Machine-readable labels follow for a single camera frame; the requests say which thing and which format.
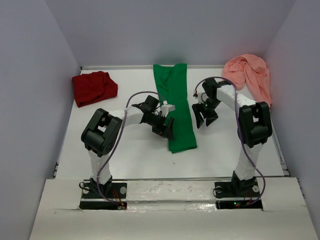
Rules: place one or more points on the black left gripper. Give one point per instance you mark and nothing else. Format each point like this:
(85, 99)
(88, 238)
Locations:
(163, 127)

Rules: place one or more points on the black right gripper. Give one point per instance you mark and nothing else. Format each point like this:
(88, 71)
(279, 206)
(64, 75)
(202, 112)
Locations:
(204, 113)

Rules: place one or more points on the green t shirt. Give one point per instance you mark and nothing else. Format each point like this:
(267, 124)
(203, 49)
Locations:
(171, 83)

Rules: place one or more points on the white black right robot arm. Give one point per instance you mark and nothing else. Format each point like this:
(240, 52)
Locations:
(254, 128)

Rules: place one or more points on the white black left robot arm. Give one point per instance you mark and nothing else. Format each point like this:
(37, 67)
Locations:
(103, 132)

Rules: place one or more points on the salmon pink t shirt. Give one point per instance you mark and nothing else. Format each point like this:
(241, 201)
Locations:
(250, 70)

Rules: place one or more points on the white front cover board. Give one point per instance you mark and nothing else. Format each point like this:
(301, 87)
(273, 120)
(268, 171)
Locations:
(173, 210)

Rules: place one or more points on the dark red t shirt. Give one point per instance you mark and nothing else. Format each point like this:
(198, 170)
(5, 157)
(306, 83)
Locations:
(91, 88)

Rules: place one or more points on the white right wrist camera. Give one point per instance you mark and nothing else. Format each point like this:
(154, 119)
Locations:
(201, 97)

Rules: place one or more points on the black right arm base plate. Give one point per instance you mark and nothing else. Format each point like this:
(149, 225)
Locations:
(228, 199)

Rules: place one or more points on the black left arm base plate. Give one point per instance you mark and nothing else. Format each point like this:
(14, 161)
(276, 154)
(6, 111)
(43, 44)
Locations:
(112, 199)

